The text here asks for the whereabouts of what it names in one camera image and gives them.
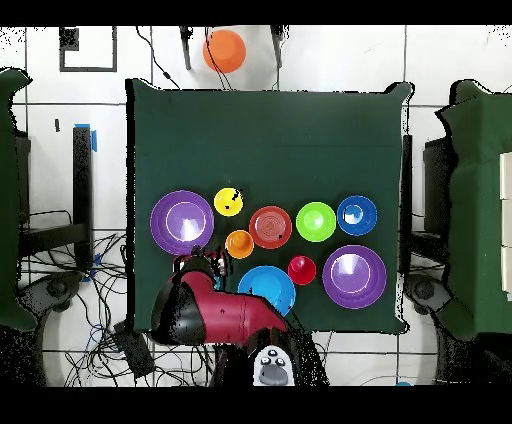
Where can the orange plastic cup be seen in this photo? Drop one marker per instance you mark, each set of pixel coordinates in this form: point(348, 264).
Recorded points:
point(239, 244)

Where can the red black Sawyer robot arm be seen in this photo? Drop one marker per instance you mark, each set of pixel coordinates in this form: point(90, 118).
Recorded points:
point(240, 316)

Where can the large light blue bowl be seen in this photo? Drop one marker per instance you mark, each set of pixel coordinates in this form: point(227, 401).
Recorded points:
point(268, 284)

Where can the purple plastic bowl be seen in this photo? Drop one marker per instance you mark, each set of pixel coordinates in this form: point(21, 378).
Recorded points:
point(182, 222)
point(354, 276)

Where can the orange-red plastic bowl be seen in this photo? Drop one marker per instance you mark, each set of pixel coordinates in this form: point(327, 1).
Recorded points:
point(270, 227)

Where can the yellow plastic cup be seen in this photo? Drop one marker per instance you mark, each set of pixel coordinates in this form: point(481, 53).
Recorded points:
point(224, 200)

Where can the red plastic cup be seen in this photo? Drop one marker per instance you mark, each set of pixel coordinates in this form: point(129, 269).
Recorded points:
point(302, 270)

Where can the green plastic bowl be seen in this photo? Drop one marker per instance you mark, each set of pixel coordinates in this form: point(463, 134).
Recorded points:
point(316, 221)

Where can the black power adapter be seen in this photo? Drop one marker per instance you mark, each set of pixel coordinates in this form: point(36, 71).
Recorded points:
point(134, 352)

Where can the dark blue plastic bowl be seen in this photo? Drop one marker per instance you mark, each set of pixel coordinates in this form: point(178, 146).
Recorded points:
point(356, 224)

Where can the dark green tablecloth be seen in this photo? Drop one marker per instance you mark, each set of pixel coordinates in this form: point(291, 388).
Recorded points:
point(192, 120)

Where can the black metal stand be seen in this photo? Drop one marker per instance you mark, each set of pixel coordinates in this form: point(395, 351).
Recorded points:
point(82, 180)

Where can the black grey chair base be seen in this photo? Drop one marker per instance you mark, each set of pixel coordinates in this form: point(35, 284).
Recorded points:
point(54, 288)

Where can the blue tape strip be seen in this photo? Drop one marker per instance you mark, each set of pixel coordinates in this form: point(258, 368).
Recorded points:
point(94, 140)

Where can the orange round object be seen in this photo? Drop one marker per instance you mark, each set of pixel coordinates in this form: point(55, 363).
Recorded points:
point(224, 51)

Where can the black tripod leg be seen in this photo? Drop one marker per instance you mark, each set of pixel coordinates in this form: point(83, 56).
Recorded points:
point(277, 44)
point(185, 48)

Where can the green cloth covered table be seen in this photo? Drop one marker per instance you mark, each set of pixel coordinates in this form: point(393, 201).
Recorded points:
point(476, 200)
point(8, 200)

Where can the white box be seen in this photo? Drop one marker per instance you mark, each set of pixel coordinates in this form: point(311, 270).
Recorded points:
point(507, 270)

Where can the black metal post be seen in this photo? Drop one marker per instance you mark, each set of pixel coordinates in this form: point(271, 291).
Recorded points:
point(407, 200)

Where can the black square floor frame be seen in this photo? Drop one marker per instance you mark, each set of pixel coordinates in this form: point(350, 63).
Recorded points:
point(68, 39)

